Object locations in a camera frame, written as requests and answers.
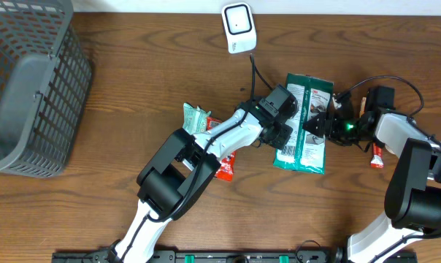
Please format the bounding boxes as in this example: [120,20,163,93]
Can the orange snack packet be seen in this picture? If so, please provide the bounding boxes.
[207,117,236,182]

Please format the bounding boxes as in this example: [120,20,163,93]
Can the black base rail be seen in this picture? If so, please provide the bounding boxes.
[51,249,418,263]

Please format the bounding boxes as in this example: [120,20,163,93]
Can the white barcode scanner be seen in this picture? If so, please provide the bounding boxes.
[221,2,257,54]

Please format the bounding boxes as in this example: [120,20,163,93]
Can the grey plastic mesh basket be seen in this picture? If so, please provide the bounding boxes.
[0,0,93,178]

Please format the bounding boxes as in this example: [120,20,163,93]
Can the green product pouch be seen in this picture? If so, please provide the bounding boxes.
[273,73,334,175]

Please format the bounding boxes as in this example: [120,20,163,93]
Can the mint green wipes pack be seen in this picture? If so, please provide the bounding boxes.
[183,103,211,134]

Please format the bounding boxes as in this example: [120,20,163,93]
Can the red sachet stick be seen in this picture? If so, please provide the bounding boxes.
[370,143,384,169]

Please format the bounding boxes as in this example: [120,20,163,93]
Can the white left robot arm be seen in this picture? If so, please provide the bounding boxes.
[108,98,297,262]

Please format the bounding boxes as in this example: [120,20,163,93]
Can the small orange box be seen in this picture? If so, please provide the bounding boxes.
[359,96,367,117]

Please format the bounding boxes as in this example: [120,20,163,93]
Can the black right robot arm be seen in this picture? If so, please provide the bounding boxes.
[303,107,441,262]

